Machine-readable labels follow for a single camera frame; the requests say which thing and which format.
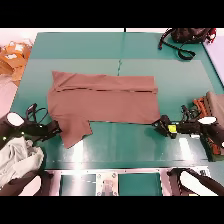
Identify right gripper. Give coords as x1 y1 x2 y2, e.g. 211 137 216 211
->
152 114 172 137

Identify silver frame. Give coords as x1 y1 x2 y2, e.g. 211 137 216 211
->
44 167 175 197

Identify black bag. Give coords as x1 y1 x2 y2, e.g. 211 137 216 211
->
158 27 218 61

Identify black cable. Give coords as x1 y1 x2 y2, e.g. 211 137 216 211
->
33 106 50 124
187 107 202 121

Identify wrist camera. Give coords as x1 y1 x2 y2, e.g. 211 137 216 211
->
180 104 193 123
25 103 38 123

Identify orange garment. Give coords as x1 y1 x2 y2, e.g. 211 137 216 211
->
192 96 210 117

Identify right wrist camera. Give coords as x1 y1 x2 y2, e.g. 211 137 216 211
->
180 104 193 123

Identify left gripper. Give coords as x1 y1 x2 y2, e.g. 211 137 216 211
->
41 120 63 142

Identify taupe garment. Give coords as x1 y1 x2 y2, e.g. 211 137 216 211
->
204 91 224 127

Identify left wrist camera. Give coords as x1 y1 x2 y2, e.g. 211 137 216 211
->
25 103 38 123

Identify pale grey garment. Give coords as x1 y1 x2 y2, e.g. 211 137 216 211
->
0 135 46 188

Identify brown T-shirt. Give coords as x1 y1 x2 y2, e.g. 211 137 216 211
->
46 69 162 150

